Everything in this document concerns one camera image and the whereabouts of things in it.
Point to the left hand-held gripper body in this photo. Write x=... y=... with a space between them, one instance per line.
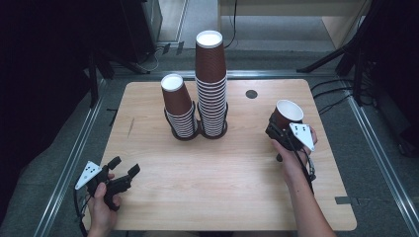
x=115 y=186

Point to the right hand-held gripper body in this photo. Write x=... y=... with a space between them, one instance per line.
x=290 y=138

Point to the brown paper cup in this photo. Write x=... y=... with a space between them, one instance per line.
x=288 y=113

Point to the tall stack of brown cups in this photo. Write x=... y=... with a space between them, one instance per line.
x=211 y=89

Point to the person's right hand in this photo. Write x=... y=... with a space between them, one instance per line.
x=291 y=161

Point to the person's left hand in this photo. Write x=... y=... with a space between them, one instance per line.
x=100 y=210

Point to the black round table grommet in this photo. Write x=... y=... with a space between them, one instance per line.
x=251 y=94

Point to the short stack of brown cups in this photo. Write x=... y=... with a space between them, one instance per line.
x=178 y=102

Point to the grey tape strip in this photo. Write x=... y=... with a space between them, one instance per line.
x=343 y=200

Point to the black metal stand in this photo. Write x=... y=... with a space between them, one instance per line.
x=95 y=75

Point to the black tripod stand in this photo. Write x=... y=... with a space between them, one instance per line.
x=349 y=46

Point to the light wooden furniture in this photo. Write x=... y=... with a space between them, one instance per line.
x=332 y=19

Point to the black cabinet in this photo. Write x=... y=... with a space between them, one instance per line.
x=141 y=26

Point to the aluminium frame rail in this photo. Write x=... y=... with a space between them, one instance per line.
x=70 y=164
x=382 y=164

